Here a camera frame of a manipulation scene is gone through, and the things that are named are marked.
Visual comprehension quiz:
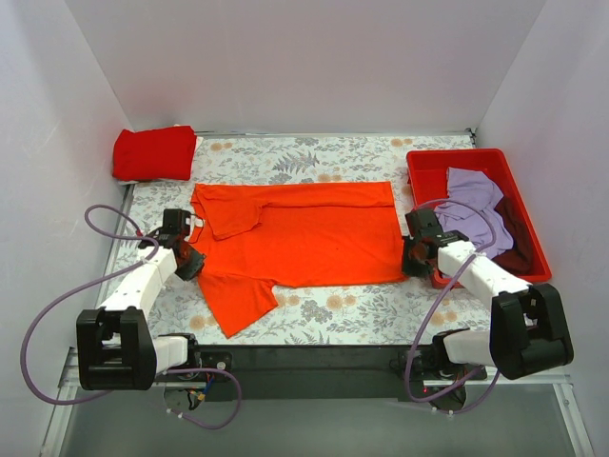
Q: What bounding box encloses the folded red t shirt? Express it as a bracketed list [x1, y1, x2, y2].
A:
[111, 125, 198, 182]

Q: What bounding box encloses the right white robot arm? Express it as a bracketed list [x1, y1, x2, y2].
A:
[403, 208, 575, 380]

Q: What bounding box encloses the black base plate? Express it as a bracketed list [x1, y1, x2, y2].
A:
[147, 344, 489, 403]

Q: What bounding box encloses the dark maroon t shirt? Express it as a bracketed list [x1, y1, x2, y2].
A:
[494, 196, 534, 275]

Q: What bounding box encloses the aluminium frame rail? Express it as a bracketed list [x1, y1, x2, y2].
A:
[41, 360, 594, 456]

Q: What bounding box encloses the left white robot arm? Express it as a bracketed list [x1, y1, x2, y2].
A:
[76, 209, 205, 390]

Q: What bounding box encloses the floral patterned table mat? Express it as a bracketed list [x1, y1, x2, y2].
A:
[126, 134, 490, 345]

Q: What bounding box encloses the red plastic bin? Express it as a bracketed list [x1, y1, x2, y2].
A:
[406, 149, 552, 283]

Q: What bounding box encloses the orange t shirt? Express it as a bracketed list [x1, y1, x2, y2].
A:
[191, 182, 406, 338]

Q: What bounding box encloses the lavender t shirt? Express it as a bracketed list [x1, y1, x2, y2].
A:
[434, 168, 514, 258]

